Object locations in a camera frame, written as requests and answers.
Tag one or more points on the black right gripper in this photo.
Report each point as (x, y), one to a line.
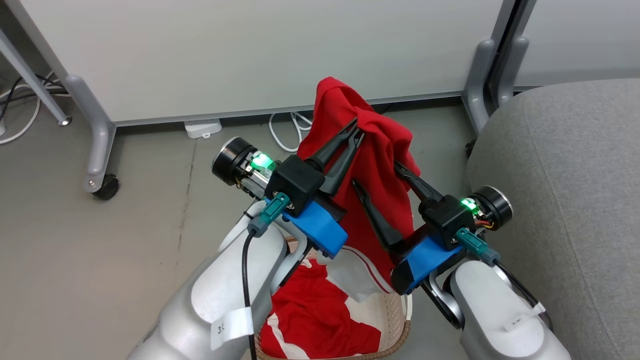
(445, 220)

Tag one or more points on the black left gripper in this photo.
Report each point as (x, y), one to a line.
(296, 181)

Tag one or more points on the plain red garment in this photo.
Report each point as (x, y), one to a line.
(380, 170)

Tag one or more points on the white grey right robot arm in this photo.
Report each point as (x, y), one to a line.
(490, 300)

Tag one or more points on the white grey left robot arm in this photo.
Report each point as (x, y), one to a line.
(225, 295)

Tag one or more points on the wide white partition panel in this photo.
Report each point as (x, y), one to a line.
(250, 50)

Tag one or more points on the white power adapter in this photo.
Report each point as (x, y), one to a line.
(202, 128)

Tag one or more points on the red garment with white stripes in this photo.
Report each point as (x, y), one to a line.
(310, 310)

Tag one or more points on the black caster wheel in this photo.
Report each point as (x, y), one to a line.
(107, 187)

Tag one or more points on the grey partition leg with caster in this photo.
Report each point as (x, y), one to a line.
(97, 135)

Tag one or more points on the narrow white partition panel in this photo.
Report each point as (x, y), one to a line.
(580, 40)

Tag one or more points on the grey metal table leg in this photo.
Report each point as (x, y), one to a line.
(30, 75)

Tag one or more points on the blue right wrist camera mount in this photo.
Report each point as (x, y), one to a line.
(425, 260)

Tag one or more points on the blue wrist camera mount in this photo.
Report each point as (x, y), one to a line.
(425, 260)
(320, 227)

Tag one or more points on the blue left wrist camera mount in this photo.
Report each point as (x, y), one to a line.
(320, 227)

